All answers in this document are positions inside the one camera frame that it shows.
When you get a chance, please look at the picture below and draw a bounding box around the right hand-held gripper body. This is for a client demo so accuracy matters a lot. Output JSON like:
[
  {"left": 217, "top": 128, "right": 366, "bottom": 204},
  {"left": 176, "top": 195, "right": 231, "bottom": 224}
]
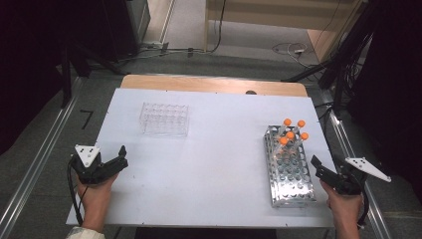
[{"left": 332, "top": 156, "right": 393, "bottom": 196}]

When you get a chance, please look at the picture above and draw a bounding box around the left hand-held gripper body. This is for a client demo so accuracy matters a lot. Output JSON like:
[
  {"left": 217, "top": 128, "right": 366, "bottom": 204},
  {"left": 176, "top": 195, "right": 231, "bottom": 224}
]
[{"left": 70, "top": 143, "right": 115, "bottom": 186}]

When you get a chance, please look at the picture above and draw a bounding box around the orange-capped clear tube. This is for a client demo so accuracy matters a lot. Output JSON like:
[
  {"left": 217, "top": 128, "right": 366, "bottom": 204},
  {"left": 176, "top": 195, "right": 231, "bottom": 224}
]
[
  {"left": 278, "top": 118, "right": 293, "bottom": 138},
  {"left": 293, "top": 131, "right": 310, "bottom": 152},
  {"left": 273, "top": 136, "right": 290, "bottom": 158},
  {"left": 292, "top": 119, "right": 307, "bottom": 140},
  {"left": 282, "top": 130, "right": 296, "bottom": 150}
]

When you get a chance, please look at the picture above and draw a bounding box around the perforated metal tube rack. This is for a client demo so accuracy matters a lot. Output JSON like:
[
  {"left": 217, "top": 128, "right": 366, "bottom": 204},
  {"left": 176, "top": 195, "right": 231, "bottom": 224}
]
[{"left": 263, "top": 124, "right": 317, "bottom": 209}]

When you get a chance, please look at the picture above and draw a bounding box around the clear plastic tube rack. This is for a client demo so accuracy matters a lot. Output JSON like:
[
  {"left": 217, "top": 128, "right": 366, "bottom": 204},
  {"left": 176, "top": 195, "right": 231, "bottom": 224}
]
[{"left": 138, "top": 102, "right": 190, "bottom": 138}]

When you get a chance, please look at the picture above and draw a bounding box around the person's right hand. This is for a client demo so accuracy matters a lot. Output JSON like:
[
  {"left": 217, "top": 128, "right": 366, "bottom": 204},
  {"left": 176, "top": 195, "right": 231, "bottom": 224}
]
[{"left": 319, "top": 180, "right": 364, "bottom": 220}]

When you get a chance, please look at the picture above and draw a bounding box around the person's left hand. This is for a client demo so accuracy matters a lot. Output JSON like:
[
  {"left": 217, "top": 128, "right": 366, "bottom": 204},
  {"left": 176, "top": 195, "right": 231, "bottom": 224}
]
[{"left": 77, "top": 172, "right": 119, "bottom": 214}]

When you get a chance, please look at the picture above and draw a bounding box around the black metal stand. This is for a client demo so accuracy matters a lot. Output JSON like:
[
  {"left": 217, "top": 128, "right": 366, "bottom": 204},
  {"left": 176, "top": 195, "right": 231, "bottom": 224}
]
[
  {"left": 59, "top": 39, "right": 128, "bottom": 110},
  {"left": 282, "top": 0, "right": 377, "bottom": 118}
]

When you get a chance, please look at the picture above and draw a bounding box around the white board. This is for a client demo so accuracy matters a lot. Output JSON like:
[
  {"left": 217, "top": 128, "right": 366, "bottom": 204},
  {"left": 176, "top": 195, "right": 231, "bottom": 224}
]
[{"left": 66, "top": 88, "right": 336, "bottom": 229}]

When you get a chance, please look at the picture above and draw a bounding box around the dark curtain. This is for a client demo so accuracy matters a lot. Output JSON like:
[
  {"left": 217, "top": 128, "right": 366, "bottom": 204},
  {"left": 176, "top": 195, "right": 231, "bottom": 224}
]
[{"left": 346, "top": 0, "right": 422, "bottom": 200}]

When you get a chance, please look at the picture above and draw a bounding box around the grey power strip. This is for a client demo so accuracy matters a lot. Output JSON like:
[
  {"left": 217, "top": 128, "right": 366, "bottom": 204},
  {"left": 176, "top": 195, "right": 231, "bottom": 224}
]
[{"left": 141, "top": 40, "right": 170, "bottom": 54}]

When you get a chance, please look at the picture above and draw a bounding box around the dark cabinet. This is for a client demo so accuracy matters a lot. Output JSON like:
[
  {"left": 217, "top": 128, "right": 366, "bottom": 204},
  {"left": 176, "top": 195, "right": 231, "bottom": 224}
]
[{"left": 99, "top": 0, "right": 151, "bottom": 63}]

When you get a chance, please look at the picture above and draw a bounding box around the light wooden desk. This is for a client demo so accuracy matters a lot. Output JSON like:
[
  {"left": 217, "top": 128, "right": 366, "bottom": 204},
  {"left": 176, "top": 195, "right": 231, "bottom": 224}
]
[{"left": 203, "top": 0, "right": 363, "bottom": 63}]

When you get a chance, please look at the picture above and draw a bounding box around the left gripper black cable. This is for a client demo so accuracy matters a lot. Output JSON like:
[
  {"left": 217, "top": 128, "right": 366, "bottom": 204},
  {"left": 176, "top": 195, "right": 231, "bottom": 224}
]
[{"left": 67, "top": 155, "right": 89, "bottom": 227}]

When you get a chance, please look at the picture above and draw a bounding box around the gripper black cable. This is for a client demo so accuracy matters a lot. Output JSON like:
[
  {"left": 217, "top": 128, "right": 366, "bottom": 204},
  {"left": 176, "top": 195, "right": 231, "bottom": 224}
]
[
  {"left": 67, "top": 155, "right": 89, "bottom": 227},
  {"left": 356, "top": 185, "right": 371, "bottom": 231}
]

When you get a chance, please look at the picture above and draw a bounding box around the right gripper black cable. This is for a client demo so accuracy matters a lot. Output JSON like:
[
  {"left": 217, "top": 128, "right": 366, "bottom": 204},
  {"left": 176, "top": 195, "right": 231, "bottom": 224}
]
[{"left": 356, "top": 185, "right": 371, "bottom": 231}]

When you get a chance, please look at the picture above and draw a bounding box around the aluminium floor rail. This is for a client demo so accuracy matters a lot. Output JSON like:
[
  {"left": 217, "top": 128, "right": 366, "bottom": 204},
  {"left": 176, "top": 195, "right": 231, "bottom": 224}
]
[
  {"left": 316, "top": 88, "right": 394, "bottom": 239},
  {"left": 0, "top": 77, "right": 85, "bottom": 239}
]

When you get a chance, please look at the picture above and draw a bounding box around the white cable with adapter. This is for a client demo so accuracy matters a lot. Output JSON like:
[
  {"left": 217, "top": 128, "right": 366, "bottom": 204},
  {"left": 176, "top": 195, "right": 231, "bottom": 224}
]
[{"left": 272, "top": 41, "right": 321, "bottom": 70}]

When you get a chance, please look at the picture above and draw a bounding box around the grey floor cable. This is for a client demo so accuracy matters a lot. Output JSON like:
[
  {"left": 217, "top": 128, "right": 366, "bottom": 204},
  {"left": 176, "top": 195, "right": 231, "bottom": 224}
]
[{"left": 115, "top": 46, "right": 207, "bottom": 64}]

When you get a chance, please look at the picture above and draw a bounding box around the black hanging cable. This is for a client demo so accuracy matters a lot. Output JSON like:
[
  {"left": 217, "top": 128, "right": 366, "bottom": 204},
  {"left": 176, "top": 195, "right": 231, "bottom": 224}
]
[{"left": 190, "top": 0, "right": 228, "bottom": 54}]

